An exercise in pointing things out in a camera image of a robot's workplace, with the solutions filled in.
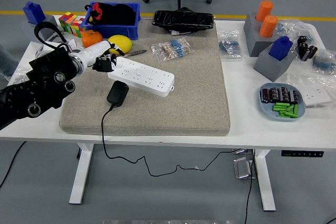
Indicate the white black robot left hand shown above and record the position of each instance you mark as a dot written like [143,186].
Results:
[94,49]

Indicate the black plug adapter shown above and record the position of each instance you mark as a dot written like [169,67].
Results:
[118,93]

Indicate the white power strip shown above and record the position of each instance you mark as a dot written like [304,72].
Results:
[147,77]

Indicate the bag of tan blue resistors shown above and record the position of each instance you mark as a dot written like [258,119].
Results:
[170,49]

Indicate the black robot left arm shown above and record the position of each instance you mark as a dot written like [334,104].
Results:
[44,77]

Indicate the orange fruit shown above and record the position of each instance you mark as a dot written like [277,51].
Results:
[92,39]

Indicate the colourful puzzle cube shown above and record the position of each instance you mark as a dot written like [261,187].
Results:
[67,22]
[78,27]

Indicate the blue plastic bin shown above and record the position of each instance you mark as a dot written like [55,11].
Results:
[118,31]

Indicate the yellow lemon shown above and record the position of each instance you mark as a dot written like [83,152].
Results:
[123,41]

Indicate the dark pen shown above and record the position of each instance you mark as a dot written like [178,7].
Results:
[135,52]

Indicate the black cloth bag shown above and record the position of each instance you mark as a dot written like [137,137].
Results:
[118,14]

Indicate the grey square holder block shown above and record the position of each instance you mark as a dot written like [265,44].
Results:
[270,68]
[29,28]

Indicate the blue bottle-shaped block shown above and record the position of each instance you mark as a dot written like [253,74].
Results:
[279,48]
[34,12]

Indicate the white paper label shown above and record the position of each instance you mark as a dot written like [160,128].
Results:
[181,33]

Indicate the grey-brown mat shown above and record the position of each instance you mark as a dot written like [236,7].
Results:
[183,98]

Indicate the white table leg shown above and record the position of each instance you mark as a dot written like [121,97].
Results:
[265,182]
[81,171]

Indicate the grey block with two holes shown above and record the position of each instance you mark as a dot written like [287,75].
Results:
[253,37]

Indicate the orange cylinder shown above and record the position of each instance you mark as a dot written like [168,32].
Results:
[264,10]
[268,26]

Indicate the black capacitor on plate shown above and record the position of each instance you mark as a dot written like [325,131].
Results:
[284,94]
[294,97]
[265,95]
[274,95]

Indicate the blue-grey plate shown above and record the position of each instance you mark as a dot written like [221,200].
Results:
[267,111]

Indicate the silver metal pedal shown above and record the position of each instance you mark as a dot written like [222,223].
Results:
[242,167]

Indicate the green cylinder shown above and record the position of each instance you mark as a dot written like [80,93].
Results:
[295,109]
[279,108]
[282,104]
[291,114]
[283,116]
[290,107]

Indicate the crumpled clear plastic bag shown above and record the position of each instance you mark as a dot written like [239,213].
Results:
[288,28]

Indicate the clear plastic socket bag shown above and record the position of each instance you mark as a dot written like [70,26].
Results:
[296,79]

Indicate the black table control panel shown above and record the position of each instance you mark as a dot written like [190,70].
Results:
[302,153]

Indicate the white wall socket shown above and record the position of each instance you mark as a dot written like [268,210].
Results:
[316,95]

